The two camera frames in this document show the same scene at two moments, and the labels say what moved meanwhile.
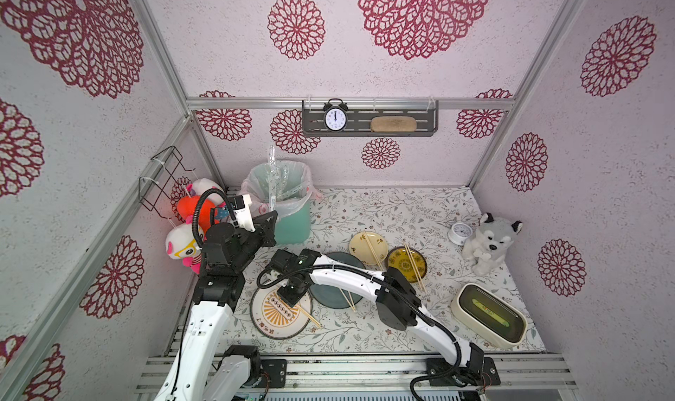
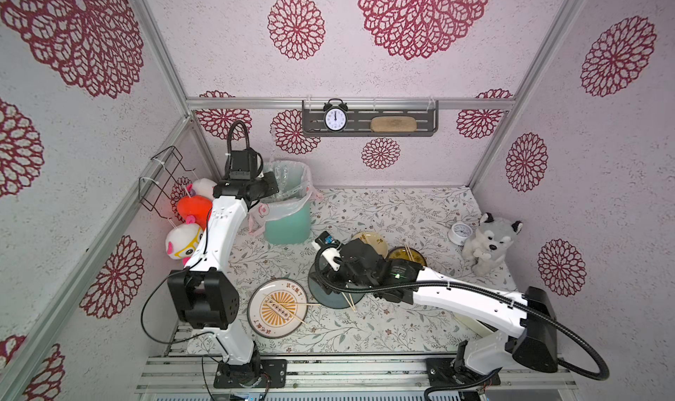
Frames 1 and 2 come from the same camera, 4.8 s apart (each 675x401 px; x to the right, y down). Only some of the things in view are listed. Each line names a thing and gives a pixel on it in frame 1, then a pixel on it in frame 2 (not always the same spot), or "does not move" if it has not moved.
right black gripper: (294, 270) -> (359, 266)
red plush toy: (187, 206) does not move
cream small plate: (359, 246) does not move
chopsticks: (352, 306) does not move
